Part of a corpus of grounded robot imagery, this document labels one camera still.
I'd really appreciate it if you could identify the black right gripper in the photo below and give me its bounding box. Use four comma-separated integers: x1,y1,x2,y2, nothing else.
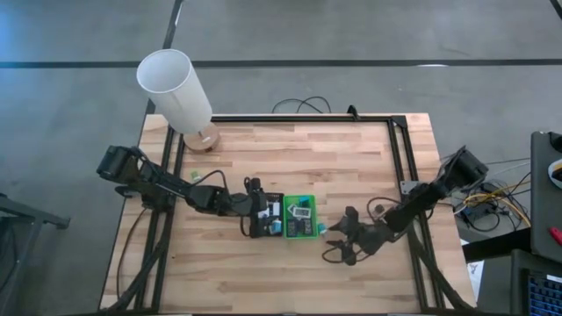
326,206,395,267

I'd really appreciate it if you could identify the black plastic basket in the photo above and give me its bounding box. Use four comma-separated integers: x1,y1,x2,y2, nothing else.
249,191,285,239

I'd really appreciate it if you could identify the green plastic basket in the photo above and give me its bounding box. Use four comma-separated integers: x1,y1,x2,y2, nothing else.
282,194,319,241

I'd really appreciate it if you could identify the white shade wooden base lamp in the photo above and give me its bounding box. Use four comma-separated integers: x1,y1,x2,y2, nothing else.
135,48,221,154

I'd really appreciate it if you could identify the white paper sheet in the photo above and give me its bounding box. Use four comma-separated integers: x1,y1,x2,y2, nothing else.
465,259,486,290

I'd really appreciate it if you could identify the black keyboard shelf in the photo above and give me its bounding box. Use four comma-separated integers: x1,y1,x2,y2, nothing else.
508,248,562,316

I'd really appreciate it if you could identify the black desk top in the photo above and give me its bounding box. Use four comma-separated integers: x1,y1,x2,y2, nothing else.
530,130,562,264

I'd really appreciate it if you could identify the backlit computer keyboard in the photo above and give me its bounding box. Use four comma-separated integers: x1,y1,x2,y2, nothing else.
526,271,562,316

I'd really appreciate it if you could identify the white bowl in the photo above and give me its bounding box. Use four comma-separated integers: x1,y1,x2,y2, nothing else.
547,158,562,190

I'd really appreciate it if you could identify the grey metal cart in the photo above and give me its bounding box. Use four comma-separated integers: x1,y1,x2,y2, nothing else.
0,192,71,316

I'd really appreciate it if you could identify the black aluminium rig frame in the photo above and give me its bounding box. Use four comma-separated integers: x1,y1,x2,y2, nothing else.
103,114,473,313

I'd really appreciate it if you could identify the black floor cable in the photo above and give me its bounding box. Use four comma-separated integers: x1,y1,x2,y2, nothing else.
270,95,360,120

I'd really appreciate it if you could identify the floor cable bundle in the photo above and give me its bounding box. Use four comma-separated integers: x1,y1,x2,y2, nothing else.
451,155,532,233

